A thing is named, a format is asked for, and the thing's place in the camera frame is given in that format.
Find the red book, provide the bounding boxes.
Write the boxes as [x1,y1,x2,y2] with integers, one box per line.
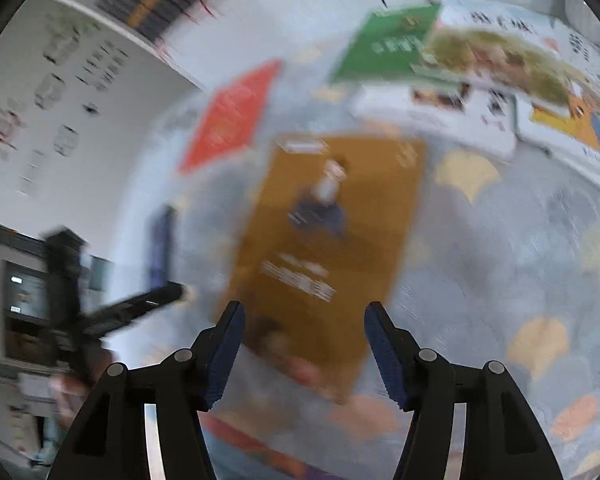
[177,60,283,176]

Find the black wall stickers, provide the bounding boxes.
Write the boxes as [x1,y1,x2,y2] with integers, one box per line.
[0,10,131,198]

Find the white book brown-robed figure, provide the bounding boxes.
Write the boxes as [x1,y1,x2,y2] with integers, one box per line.
[352,82,518,161]

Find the dark purple object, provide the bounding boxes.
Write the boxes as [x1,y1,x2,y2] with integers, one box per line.
[150,205,177,286]

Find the dark shelf cabinet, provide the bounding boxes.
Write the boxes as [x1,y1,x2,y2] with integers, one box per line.
[0,217,53,461]

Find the white book olive illustration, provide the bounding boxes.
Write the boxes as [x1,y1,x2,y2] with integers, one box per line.
[412,0,588,118]

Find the ginkgo pattern tablecloth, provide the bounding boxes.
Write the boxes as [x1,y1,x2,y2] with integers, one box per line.
[120,35,600,480]

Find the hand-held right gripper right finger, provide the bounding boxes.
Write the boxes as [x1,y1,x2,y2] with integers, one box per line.
[364,301,563,480]

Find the white cartoon book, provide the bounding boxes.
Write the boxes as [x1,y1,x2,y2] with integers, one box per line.
[515,75,600,166]

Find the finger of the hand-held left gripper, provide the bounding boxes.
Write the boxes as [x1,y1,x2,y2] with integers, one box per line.
[82,282,190,339]

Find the orange-brown book seated figure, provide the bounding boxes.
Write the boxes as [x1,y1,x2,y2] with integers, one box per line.
[225,132,428,406]

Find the green book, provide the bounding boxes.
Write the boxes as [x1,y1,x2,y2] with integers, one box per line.
[330,4,441,83]

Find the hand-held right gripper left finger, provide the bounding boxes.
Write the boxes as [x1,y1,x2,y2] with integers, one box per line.
[47,301,246,480]

